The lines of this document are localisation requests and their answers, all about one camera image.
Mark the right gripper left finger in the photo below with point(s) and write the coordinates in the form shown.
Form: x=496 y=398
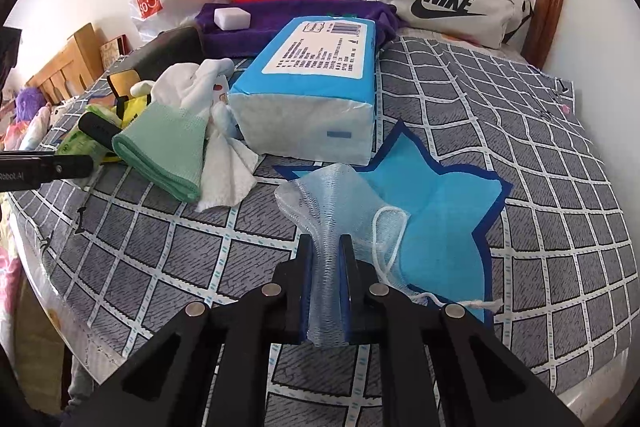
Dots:
x=290 y=325

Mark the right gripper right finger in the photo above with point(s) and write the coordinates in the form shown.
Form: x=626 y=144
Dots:
x=363 y=314

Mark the green tissue packet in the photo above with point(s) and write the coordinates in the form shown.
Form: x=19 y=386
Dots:
x=75 y=141

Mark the yellow black pouch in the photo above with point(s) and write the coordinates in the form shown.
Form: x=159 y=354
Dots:
x=130 y=97

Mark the light green cloth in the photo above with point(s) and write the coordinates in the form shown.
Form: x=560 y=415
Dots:
x=165 y=144

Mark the white cotton gloves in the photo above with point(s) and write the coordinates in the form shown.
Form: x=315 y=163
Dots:
x=196 y=88

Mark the purple plush toy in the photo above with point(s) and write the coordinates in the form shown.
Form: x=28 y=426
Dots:
x=27 y=103

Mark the wooden headboard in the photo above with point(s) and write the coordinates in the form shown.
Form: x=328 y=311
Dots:
x=73 y=70

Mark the blue star mat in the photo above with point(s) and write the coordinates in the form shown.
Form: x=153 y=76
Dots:
x=404 y=161

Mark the grey checked bedsheet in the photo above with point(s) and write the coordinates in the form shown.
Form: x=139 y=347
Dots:
x=170 y=310

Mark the white tissue paper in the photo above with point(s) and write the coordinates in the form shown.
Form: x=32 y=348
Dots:
x=229 y=165

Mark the brown patterned book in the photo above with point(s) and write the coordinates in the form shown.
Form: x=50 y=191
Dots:
x=113 y=49

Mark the dark green tea box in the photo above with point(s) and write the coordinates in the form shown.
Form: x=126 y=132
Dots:
x=175 y=46

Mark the blue tissue pack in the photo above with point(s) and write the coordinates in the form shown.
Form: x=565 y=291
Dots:
x=310 y=94

